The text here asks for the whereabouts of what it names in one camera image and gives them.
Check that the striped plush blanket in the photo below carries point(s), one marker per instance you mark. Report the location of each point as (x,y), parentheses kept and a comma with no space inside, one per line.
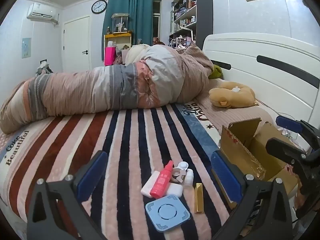
(130,140)

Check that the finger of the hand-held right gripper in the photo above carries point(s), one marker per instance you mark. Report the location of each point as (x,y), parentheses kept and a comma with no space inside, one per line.
(282,148)
(287,123)

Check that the round wall clock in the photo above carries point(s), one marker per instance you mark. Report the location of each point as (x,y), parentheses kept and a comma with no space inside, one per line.
(99,6)

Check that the white rectangular case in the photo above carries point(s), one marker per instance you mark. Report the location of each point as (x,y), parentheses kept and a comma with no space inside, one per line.
(147,188)

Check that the yellow shelf stand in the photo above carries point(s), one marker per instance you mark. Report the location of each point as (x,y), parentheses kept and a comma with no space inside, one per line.
(117,35)

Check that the small white bottle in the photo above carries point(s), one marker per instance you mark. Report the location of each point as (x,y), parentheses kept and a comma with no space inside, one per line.
(189,178)

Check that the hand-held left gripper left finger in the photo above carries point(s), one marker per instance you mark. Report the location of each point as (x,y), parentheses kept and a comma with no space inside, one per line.
(92,178)

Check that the rolled pink grey duvet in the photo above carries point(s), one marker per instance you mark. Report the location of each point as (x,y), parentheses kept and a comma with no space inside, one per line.
(112,87)

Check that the white tape dispenser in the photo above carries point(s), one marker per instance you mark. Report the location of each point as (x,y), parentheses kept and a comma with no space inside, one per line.
(180,170)

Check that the white air conditioner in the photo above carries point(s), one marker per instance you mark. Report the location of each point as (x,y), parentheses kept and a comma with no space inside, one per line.
(41,11)

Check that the pink plastic bottle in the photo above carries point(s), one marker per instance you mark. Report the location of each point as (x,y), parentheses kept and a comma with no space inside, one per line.
(161,182)

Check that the blue square plastic device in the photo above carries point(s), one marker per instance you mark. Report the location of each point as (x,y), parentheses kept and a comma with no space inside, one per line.
(167,213)

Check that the white door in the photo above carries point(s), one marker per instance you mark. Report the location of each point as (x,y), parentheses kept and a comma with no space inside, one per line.
(75,42)

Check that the pink gift bag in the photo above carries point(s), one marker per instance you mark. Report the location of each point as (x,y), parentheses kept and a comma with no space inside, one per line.
(110,56)

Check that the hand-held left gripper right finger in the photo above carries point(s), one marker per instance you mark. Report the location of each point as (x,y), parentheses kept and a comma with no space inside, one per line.
(225,178)

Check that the gold bar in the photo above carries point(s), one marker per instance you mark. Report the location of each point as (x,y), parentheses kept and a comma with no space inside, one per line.
(198,198)

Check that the brown plush toy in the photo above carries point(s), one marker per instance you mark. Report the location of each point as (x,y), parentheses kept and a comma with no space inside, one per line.
(235,96)

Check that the black bookshelf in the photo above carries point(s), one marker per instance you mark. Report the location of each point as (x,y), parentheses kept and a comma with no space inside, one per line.
(202,12)

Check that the small blue wall poster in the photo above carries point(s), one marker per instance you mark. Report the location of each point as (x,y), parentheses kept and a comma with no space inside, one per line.
(26,48)

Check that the pink ribbed pillow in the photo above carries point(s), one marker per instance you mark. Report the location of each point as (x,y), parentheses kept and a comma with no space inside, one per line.
(225,116)

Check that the cream pillow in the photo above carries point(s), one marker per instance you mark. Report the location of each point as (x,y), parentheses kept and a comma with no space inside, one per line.
(135,53)

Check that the teal curtain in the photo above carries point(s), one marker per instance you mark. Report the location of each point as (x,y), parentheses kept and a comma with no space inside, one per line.
(140,20)

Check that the green plush toy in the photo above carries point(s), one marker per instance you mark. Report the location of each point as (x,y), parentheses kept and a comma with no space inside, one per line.
(216,72)

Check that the window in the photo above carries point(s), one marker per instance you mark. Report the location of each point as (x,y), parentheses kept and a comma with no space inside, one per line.
(156,22)

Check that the white bed headboard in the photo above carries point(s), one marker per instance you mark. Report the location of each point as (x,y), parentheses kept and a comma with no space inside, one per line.
(270,57)

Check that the black grey toy stroller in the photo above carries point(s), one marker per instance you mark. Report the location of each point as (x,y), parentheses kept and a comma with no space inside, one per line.
(44,68)

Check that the brown cardboard box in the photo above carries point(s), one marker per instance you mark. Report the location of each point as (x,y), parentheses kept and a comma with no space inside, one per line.
(252,152)

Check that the glass display case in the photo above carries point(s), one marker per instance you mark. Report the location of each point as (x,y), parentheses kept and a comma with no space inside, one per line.
(120,23)

